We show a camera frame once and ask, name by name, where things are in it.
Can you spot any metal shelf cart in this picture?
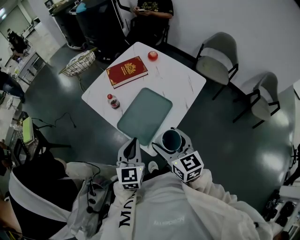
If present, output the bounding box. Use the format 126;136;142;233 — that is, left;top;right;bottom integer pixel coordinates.
17;52;46;85

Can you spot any clear bottle with red cap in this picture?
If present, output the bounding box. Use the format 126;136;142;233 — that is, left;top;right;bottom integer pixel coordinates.
107;93;121;110

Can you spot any black metal stand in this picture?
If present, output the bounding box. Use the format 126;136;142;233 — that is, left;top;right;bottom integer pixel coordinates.
14;116;72;165

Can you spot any green notebook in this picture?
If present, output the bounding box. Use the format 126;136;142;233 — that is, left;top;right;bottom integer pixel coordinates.
22;116;35;144

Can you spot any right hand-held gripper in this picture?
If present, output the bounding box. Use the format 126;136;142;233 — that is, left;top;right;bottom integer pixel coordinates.
151;127;204;183

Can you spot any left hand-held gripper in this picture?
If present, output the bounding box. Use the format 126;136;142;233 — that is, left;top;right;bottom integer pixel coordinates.
116;137;146;191

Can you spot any grey-green rectangular tray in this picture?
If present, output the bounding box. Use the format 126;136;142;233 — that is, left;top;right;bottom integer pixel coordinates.
116;87;173;146

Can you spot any person's right forearm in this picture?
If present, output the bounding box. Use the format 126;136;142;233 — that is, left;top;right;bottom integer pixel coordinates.
186;168;238;211

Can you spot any grey chair with black legs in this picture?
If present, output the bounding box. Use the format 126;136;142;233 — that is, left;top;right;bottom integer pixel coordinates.
232;72;281;129
195;32;239;101

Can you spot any gold wire basket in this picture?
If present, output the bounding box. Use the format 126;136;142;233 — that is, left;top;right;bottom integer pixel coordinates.
58;48;97;77

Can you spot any teal cup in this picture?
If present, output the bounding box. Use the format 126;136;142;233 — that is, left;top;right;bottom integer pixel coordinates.
161;129;183;152

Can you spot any large black bin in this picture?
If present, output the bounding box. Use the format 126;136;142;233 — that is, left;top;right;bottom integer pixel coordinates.
75;0;126;62

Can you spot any person's white jacket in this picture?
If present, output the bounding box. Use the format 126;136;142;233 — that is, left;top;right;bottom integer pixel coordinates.
67;161;282;240

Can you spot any black floor cable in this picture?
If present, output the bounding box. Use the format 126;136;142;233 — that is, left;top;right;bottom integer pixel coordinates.
54;112;77;128

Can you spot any person's left forearm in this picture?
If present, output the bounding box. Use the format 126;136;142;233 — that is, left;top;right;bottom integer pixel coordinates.
113;181;141;205

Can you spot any red hardcover book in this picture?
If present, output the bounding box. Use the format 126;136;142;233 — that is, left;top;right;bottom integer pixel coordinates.
105;55;149;90

